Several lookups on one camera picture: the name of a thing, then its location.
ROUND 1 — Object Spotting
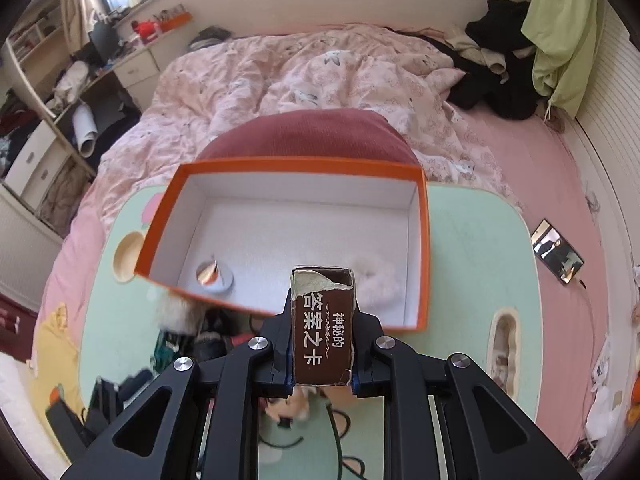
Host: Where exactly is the white cloth bundle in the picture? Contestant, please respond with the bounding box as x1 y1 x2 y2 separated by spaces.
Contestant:
52 62 92 102

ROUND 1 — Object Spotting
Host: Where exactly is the black monitor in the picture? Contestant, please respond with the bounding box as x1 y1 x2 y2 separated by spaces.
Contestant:
89 20 121 63

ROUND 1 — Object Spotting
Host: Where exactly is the cream mouse doll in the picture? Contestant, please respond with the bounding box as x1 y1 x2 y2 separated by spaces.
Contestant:
265 385 313 428

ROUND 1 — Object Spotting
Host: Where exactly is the silver cone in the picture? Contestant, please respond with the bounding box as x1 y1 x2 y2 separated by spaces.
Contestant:
196 255 235 294

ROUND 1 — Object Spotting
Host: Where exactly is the beige curtain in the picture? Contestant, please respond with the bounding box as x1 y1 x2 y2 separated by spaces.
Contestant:
60 0 101 51

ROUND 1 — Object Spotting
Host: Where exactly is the white drawer cabinet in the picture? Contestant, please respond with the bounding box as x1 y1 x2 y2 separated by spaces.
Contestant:
116 50 161 93

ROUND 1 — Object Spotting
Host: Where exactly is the red pillow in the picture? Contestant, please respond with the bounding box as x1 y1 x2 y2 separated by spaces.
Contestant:
195 108 421 168

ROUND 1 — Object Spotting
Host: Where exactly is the orange cardboard box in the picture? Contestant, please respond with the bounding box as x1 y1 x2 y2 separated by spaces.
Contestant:
134 157 431 333

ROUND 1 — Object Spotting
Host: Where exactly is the white fluffy scrunchie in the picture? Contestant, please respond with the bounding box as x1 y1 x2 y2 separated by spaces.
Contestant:
350 255 398 308

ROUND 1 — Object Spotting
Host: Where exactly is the black clothes pile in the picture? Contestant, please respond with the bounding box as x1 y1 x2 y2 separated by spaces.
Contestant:
447 0 543 121

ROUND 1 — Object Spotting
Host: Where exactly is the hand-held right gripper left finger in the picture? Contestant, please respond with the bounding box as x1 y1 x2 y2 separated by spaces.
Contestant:
60 287 297 480

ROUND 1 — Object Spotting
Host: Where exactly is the green cartoon desktop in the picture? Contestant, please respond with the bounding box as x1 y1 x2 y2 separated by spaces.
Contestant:
77 180 541 480

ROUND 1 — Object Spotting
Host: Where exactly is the white paper roll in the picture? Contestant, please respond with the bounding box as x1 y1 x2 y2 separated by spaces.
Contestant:
72 104 99 157

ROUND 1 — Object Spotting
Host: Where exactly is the grey furry scrunchie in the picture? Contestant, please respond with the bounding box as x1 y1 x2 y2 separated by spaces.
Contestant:
152 292 208 336

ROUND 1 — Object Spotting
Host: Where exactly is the black lace cloth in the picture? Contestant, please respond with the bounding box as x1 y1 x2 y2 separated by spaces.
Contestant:
170 307 261 363

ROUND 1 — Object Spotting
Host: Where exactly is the grey cloth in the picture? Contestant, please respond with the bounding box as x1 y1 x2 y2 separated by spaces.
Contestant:
189 27 233 51

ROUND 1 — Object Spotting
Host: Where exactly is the black smartphone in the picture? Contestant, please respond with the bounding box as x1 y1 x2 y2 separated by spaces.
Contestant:
530 218 585 287

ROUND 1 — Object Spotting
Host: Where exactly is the white drawer unit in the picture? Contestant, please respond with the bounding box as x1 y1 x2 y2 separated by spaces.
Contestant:
0 120 71 211

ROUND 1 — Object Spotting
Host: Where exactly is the brown card box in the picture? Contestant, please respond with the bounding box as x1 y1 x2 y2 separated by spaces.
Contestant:
291 265 357 387

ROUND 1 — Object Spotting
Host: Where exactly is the white shelf unit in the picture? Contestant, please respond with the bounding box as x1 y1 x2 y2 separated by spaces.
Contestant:
0 0 146 241

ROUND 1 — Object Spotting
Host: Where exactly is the pink printed quilt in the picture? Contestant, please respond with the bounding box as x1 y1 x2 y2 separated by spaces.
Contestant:
97 22 523 211

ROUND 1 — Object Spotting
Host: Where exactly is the green hanging cloth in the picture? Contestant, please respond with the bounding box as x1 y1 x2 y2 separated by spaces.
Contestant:
520 0 606 121

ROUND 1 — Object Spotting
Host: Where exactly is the yellow cloth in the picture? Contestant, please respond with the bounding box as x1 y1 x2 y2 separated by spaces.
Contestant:
27 302 88 411

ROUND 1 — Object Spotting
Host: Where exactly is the red container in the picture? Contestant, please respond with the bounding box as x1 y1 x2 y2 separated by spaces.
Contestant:
132 20 160 43

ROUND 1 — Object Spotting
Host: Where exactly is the orange tray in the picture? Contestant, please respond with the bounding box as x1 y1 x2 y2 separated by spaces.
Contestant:
157 10 193 32

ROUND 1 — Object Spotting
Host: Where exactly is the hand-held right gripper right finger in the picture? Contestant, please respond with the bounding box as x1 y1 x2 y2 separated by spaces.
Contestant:
350 295 583 480

